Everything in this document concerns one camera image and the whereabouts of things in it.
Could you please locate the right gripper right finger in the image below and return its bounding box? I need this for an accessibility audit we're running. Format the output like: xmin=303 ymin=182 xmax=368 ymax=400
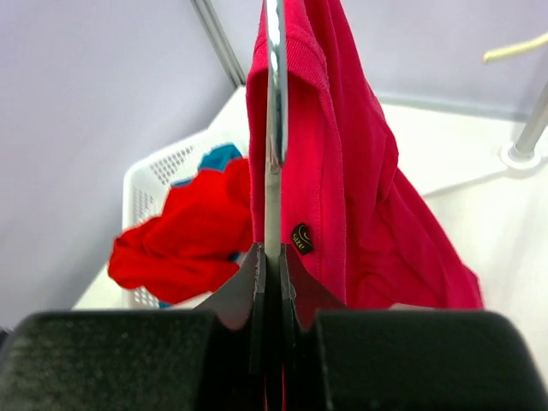
xmin=280 ymin=247 xmax=547 ymax=410

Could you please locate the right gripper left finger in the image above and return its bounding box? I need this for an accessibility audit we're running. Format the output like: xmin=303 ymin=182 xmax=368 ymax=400
xmin=1 ymin=244 xmax=265 ymax=410

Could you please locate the crimson t shirt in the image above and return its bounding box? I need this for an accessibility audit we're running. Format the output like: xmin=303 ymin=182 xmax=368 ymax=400
xmin=245 ymin=0 xmax=485 ymax=311

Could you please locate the grey clothes hanger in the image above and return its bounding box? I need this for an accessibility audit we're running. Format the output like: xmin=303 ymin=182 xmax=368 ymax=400
xmin=265 ymin=0 xmax=289 ymax=266

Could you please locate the red garment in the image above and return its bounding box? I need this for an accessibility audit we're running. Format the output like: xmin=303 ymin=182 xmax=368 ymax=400
xmin=108 ymin=158 xmax=253 ymax=304

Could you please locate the white laundry basket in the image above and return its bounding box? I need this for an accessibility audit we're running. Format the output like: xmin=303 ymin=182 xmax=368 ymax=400
xmin=122 ymin=127 xmax=249 ymax=310

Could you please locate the teal garment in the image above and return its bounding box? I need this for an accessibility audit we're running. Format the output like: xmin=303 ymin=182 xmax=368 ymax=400
xmin=158 ymin=143 xmax=244 ymax=308

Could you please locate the white clothes rack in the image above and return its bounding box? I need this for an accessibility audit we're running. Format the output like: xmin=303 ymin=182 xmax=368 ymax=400
xmin=421 ymin=79 xmax=548 ymax=200

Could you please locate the cream wire hanger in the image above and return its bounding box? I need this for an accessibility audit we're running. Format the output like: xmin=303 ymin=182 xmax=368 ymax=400
xmin=482 ymin=33 xmax=548 ymax=63

